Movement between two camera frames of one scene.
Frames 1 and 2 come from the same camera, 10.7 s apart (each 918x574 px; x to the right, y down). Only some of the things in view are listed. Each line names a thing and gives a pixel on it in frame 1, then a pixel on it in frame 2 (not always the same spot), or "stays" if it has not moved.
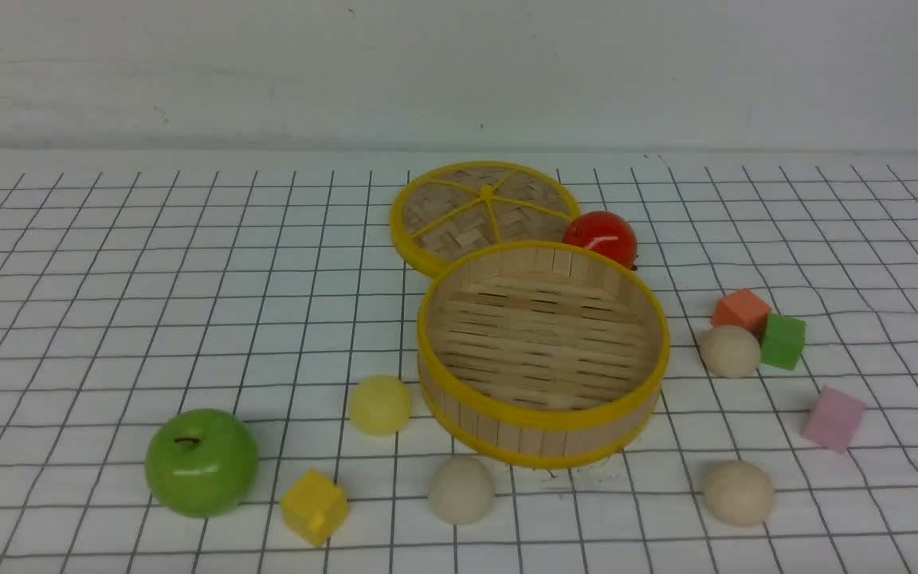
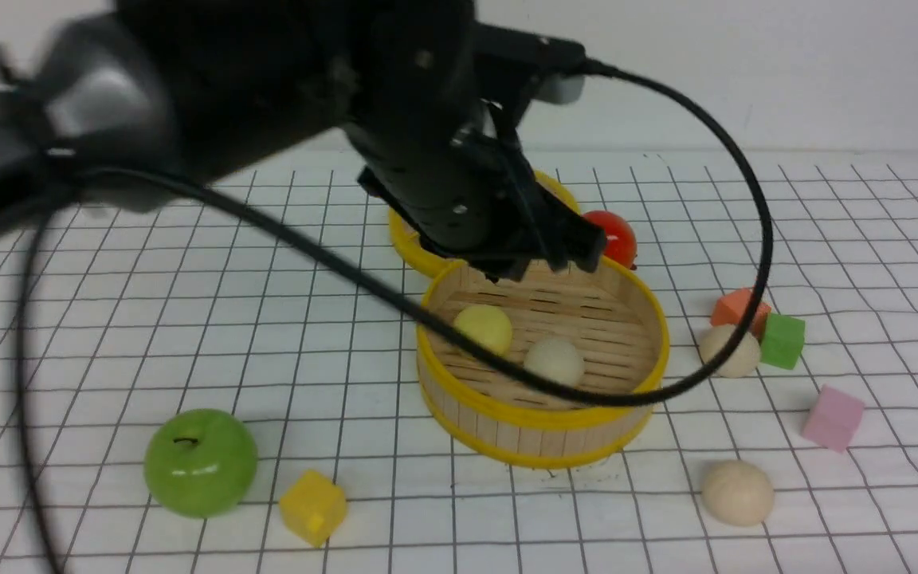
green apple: [202, 462] stays
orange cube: [741, 308] stays
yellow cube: [315, 506] stays
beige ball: [461, 489] -> [556, 359]
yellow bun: [380, 405] -> [488, 325]
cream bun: [739, 493] stays
